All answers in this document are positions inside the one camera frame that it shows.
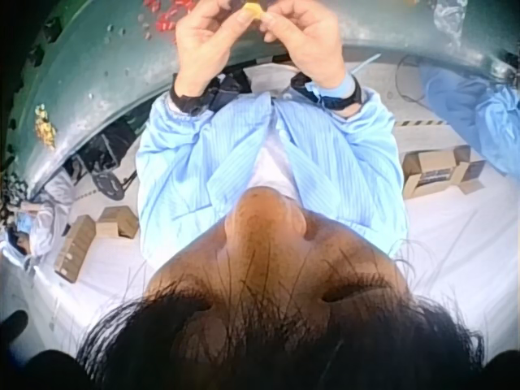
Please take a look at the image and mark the clear plastic bag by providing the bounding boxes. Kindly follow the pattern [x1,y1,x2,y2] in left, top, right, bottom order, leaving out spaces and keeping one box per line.
[431,0,469,41]

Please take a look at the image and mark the black cable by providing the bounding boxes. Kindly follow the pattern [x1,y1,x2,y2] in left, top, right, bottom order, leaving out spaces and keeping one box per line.
[394,54,428,103]

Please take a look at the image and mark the black wrist band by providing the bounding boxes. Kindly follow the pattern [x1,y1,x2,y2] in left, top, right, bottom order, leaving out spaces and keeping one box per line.
[168,72,219,114]
[290,71,363,111]

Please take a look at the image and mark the tall cardboard box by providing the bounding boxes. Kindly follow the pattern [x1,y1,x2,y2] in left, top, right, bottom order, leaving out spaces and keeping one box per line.
[54,214,98,284]

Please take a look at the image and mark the heap of dark small parts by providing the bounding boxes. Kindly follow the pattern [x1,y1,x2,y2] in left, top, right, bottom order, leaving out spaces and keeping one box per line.
[0,168,30,223]

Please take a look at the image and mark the small cardboard box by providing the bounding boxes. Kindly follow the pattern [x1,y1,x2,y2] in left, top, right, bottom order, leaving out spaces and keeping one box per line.
[95,205,140,240]

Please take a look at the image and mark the heap of yellow plastic parts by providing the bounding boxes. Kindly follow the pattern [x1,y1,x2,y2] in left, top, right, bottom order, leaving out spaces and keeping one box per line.
[33,103,59,150]

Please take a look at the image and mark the person's left hand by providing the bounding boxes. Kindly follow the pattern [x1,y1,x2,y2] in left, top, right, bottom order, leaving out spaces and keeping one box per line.
[174,0,256,98]

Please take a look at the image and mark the heap of red plastic parts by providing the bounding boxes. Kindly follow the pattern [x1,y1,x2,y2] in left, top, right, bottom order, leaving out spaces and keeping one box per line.
[142,0,204,41]

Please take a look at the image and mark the white cable tie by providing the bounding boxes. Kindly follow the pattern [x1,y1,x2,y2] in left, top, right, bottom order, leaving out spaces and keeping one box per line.
[349,54,384,77]

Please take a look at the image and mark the open cardboard box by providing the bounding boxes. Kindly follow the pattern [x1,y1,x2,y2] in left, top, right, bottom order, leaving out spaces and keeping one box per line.
[401,144,488,200]

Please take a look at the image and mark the person's legs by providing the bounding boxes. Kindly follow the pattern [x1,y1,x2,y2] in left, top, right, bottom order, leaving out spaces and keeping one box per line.
[205,67,255,111]

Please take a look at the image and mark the person's right hand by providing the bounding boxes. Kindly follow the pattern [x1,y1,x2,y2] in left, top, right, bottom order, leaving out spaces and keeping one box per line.
[259,0,349,89]

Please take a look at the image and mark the scattered small grey parts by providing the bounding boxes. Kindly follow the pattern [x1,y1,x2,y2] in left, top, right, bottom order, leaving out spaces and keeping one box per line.
[101,11,154,46]

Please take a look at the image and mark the small yellow plastic part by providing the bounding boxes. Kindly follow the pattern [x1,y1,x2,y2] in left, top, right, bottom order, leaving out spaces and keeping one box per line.
[243,2,266,21]

